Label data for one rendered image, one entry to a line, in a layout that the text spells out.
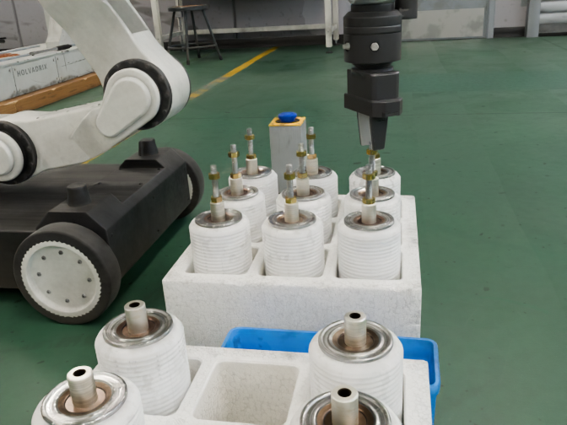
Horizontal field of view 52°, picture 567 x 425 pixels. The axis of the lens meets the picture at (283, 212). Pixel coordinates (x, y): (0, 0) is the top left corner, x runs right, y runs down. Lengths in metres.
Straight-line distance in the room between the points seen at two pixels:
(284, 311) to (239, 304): 0.07
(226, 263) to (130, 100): 0.44
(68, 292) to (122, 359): 0.58
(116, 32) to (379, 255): 0.69
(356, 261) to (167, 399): 0.35
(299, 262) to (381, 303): 0.14
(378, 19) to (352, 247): 0.33
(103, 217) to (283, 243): 0.43
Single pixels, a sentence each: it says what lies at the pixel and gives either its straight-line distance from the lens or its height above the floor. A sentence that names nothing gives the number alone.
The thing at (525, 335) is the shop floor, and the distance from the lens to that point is 1.12.
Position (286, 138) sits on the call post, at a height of 0.28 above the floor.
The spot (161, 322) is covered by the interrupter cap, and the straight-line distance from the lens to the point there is 0.67.
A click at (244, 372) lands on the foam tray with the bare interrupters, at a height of 0.16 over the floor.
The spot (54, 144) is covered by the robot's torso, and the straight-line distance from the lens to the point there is 1.36.
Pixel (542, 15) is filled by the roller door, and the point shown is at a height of 0.18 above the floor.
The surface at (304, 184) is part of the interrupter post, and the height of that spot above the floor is 0.27.
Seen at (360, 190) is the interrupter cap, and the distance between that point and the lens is 1.01.
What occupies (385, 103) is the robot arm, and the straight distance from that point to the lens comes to 0.90.
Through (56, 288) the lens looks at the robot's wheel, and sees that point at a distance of 1.21.
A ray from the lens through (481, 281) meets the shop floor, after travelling 1.28.
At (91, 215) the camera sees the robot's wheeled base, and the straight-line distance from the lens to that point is 1.17.
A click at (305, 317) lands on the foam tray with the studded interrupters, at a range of 0.89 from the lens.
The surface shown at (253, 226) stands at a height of 0.20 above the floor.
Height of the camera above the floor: 0.59
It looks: 21 degrees down
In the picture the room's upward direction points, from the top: 4 degrees counter-clockwise
